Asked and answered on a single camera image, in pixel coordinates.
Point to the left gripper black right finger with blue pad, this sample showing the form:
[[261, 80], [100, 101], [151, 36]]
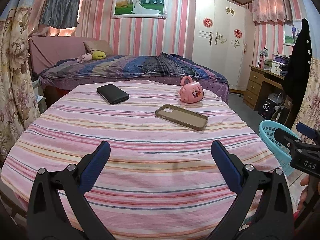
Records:
[[262, 208]]

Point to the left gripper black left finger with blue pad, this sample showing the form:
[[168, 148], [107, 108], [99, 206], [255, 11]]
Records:
[[46, 216]]

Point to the tan phone case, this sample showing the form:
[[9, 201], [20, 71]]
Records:
[[182, 116]]

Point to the person right hand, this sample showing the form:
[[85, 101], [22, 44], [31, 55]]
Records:
[[304, 183]]

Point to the light blue plastic basket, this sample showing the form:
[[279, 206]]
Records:
[[267, 129]]

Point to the black hanging coat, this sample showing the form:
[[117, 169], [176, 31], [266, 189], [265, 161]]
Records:
[[298, 69]]

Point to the wooden desk with drawers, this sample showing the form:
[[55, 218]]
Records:
[[264, 94]]

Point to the floral beige curtain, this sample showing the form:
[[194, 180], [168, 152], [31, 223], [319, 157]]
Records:
[[19, 108]]

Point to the small framed couple photo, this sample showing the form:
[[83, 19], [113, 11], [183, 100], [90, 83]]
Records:
[[291, 32]]

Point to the pink striped bed sheet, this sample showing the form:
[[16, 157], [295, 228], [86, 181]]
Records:
[[160, 181]]

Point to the pink piggy bank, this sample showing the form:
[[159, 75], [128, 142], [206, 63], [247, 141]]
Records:
[[190, 91]]

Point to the white wardrobe with decals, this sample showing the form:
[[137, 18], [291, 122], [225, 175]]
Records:
[[221, 37]]

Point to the black rectangular case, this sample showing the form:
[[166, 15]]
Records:
[[112, 94]]

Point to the pink window valance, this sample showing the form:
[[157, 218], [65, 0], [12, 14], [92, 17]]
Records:
[[271, 11]]

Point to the purple plaid quilt bed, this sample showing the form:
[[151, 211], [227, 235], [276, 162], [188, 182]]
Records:
[[164, 68]]

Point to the pink headboard cover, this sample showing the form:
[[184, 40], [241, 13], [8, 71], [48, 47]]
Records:
[[47, 51]]

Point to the pink plush toy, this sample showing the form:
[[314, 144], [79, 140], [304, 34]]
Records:
[[84, 58]]

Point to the yellow plush toy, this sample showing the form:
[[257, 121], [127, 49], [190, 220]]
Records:
[[98, 55]]

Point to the tan pillow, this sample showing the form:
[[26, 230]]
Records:
[[98, 45]]

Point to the grey hanging curtain cloth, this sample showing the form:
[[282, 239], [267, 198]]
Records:
[[60, 14]]

